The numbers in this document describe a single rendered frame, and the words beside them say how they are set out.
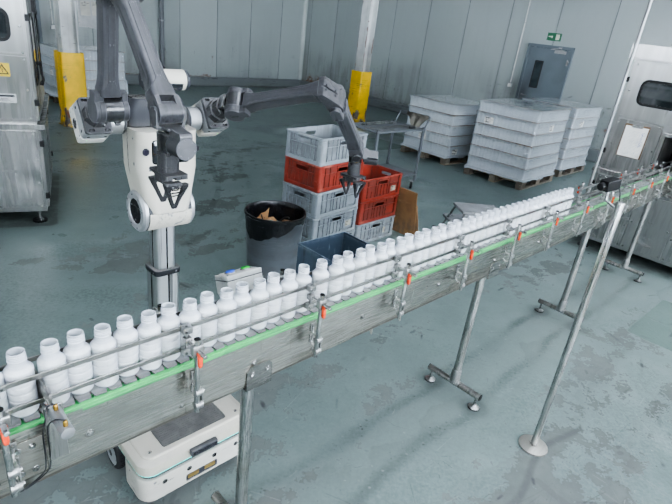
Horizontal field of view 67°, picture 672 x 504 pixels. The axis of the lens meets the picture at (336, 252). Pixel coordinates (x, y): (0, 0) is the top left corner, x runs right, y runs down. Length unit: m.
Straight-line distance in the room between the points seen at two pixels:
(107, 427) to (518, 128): 7.31
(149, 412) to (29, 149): 3.75
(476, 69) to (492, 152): 5.08
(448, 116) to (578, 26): 4.26
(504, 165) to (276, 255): 5.24
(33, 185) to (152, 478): 3.33
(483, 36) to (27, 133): 10.36
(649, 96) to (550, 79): 6.44
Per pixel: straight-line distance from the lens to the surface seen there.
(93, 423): 1.46
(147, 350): 1.44
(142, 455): 2.30
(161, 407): 1.54
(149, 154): 1.90
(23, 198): 5.15
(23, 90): 4.92
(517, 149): 8.12
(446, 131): 8.82
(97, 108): 1.72
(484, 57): 13.04
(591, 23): 12.09
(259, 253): 3.65
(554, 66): 12.21
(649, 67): 5.94
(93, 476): 2.62
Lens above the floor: 1.89
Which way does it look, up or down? 24 degrees down
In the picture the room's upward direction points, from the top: 7 degrees clockwise
